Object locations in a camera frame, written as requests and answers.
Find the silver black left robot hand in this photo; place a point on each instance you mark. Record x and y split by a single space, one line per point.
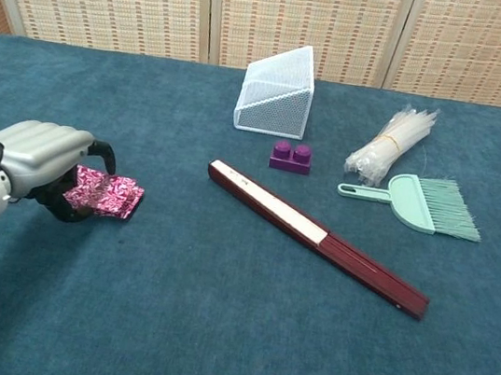
39 149

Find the purple two-stud building block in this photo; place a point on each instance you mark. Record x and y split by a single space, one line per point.
289 161

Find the folded dark red hand fan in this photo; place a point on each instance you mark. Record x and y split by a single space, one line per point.
301 225

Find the bundle of clear wrapped sticks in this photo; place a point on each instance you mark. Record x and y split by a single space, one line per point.
388 151

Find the yellow rubber band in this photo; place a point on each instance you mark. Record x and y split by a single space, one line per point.
392 140

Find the mint green plastic dustpan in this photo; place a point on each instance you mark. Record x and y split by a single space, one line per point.
406 203

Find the mint green bristle brush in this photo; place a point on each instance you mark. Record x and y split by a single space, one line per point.
454 213

